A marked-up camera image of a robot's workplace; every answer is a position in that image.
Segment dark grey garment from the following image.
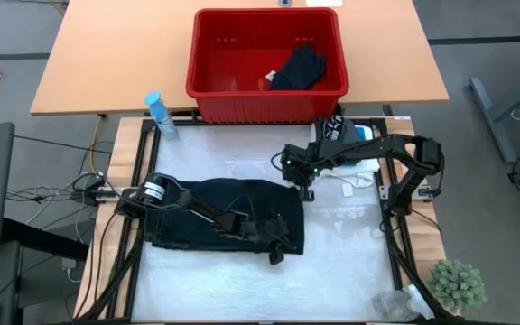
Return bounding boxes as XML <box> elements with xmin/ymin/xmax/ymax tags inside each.
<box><xmin>315</xmin><ymin>114</ymin><xmax>363</xmax><ymax>144</ymax></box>

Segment red plastic laundry basket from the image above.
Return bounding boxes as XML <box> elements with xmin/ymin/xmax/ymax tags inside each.
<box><xmin>185</xmin><ymin>7</ymin><xmax>350</xmax><ymax>125</ymax></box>

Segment black garment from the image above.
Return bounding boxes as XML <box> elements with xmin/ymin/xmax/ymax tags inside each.
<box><xmin>144</xmin><ymin>177</ymin><xmax>307</xmax><ymax>256</ymax></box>

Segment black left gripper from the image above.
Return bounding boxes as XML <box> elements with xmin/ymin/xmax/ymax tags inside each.
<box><xmin>240</xmin><ymin>213</ymin><xmax>298</xmax><ymax>266</ymax></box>

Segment tan wooden desk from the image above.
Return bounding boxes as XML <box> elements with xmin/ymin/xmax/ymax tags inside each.
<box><xmin>29</xmin><ymin>0</ymin><xmax>450</xmax><ymax>117</ymax></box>

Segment blue garment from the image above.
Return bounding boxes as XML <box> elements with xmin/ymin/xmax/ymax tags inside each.
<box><xmin>354</xmin><ymin>125</ymin><xmax>375</xmax><ymax>142</ymax></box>

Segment clear plastic spray bottle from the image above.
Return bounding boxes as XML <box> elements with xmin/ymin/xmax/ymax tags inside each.
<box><xmin>370</xmin><ymin>283</ymin><xmax>436</xmax><ymax>322</ymax></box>

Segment yellow cable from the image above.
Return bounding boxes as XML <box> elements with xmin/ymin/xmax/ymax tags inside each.
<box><xmin>87</xmin><ymin>115</ymin><xmax>106</xmax><ymax>176</ymax></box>

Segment green artificial plant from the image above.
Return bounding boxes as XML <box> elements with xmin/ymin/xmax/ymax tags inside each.
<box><xmin>428</xmin><ymin>259</ymin><xmax>488</xmax><ymax>316</ymax></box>

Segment white lace garment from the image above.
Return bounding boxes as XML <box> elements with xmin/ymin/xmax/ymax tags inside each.
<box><xmin>309</xmin><ymin>121</ymin><xmax>381</xmax><ymax>199</ymax></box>

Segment light wood side board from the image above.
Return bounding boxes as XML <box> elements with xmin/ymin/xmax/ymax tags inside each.
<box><xmin>379</xmin><ymin>116</ymin><xmax>450</xmax><ymax>312</ymax></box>
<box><xmin>73</xmin><ymin>116</ymin><xmax>146</xmax><ymax>320</ymax></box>

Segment white power adapter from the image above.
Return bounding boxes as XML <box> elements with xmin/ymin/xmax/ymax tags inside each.
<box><xmin>60</xmin><ymin>256</ymin><xmax>83</xmax><ymax>284</ymax></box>

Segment thin black floor cable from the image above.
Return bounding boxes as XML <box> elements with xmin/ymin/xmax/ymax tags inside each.
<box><xmin>14</xmin><ymin>134</ymin><xmax>113</xmax><ymax>155</ymax></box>

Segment grey metal table leg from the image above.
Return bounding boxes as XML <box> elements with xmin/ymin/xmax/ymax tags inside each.
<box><xmin>469</xmin><ymin>75</ymin><xmax>520</xmax><ymax>164</ymax></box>

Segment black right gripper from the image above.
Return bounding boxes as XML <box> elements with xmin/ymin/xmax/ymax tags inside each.
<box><xmin>280</xmin><ymin>144</ymin><xmax>320</xmax><ymax>202</ymax></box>

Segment dark navy garment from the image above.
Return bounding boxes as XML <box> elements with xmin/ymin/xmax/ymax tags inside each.
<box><xmin>266</xmin><ymin>43</ymin><xmax>329</xmax><ymax>92</ymax></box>

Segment light blue air freshener bottle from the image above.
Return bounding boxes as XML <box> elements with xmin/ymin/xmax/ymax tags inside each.
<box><xmin>144</xmin><ymin>91</ymin><xmax>180</xmax><ymax>141</ymax></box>

